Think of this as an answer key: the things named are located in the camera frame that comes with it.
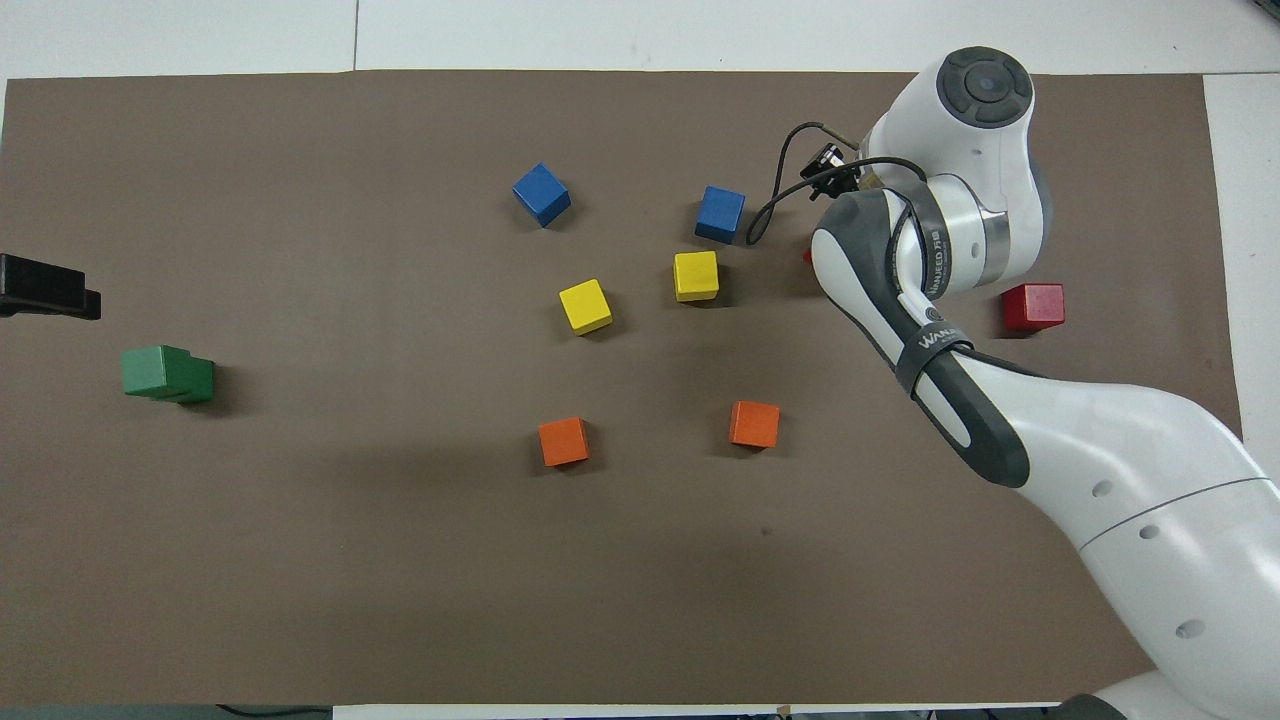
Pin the yellow wooden block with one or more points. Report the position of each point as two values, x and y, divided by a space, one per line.
696 276
585 306

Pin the green wooden block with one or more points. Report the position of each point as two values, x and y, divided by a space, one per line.
150 368
200 383

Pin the brown table mat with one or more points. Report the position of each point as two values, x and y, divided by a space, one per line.
500 560

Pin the blue wooden block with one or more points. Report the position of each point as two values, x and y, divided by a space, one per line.
720 214
541 194

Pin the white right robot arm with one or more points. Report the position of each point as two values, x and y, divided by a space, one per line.
1150 480

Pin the orange wooden block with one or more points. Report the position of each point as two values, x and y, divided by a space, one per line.
754 424
563 441

